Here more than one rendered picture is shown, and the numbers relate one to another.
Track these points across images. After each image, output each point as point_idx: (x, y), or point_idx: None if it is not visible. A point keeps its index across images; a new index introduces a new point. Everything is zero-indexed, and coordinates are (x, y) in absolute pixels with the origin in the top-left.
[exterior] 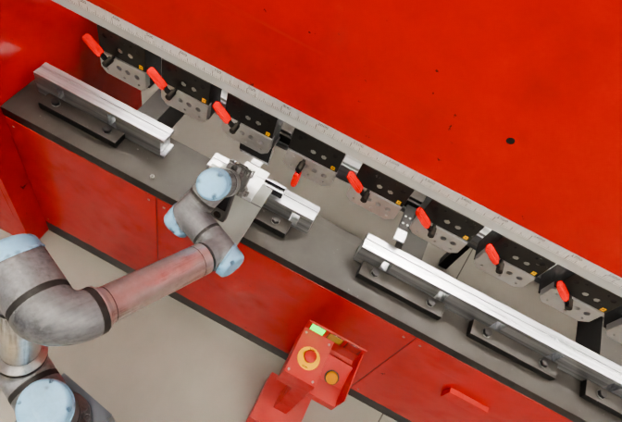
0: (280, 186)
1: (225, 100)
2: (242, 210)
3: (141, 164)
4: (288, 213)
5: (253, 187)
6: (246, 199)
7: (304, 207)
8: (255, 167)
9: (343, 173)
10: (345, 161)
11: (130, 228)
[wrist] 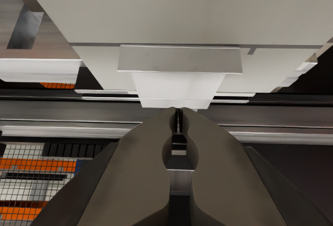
0: (96, 98)
1: (278, 131)
2: None
3: None
4: (43, 36)
5: (151, 80)
6: (138, 50)
7: (22, 70)
8: (180, 105)
9: (69, 105)
10: (72, 128)
11: None
